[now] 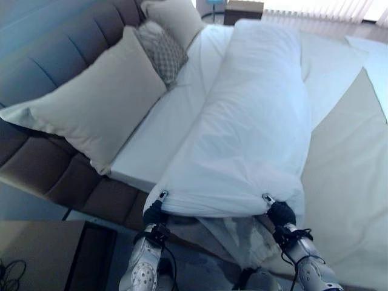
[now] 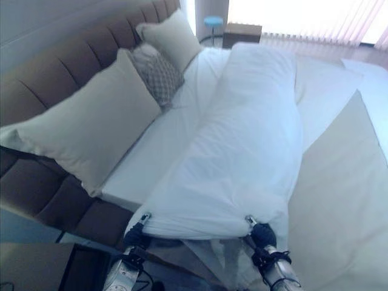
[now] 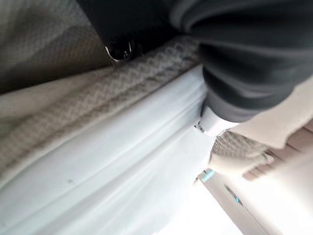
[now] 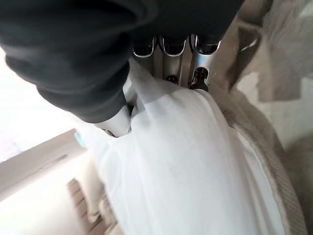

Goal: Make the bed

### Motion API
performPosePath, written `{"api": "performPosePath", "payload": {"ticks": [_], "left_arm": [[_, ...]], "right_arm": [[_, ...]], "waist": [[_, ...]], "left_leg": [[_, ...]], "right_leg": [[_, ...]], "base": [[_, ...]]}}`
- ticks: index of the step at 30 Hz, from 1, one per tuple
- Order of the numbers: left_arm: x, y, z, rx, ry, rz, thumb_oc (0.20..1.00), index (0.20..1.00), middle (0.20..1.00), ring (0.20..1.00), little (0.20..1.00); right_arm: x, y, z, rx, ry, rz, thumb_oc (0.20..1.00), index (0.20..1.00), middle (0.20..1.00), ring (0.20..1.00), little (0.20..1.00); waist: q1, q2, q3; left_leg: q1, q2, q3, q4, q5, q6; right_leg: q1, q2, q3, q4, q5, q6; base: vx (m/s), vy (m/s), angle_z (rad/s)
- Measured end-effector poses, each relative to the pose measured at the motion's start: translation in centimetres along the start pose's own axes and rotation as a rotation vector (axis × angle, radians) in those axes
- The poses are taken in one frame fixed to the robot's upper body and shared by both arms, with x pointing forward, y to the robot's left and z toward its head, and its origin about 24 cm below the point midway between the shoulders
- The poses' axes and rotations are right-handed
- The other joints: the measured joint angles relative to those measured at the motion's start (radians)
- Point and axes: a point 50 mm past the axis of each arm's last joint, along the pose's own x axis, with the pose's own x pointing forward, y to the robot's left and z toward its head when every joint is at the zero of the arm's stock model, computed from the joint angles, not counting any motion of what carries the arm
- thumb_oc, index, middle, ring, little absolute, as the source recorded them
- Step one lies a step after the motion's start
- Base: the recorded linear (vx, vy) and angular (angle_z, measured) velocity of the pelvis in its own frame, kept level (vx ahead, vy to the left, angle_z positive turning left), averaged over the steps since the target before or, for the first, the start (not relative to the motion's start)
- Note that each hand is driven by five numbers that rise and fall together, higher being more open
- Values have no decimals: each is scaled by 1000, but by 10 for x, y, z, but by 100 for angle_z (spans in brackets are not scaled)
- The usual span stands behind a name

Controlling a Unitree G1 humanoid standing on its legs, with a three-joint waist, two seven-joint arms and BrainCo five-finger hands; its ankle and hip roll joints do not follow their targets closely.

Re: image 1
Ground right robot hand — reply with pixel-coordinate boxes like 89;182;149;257
261;192;297;227

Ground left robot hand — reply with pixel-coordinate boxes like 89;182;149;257
142;189;170;227

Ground white duvet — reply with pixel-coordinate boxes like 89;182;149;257
150;18;388;273

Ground white bed sheet mattress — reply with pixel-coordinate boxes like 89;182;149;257
109;24;367;192

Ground brown wooden nightstand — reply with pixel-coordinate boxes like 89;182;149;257
0;220;118;291

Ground large beige pillow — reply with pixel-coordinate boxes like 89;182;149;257
0;25;168;176

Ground checkered patterned cushion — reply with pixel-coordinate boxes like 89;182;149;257
135;21;189;87

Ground brown padded headboard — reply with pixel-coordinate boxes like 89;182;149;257
0;0;158;231

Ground white sheer curtain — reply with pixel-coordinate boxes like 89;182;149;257
263;0;375;30

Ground dark wooden cabinet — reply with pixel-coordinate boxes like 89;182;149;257
224;0;265;26

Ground blue floor lamp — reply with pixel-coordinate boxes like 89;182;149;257
195;0;226;19

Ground black cable bundle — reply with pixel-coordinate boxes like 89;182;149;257
0;259;28;291

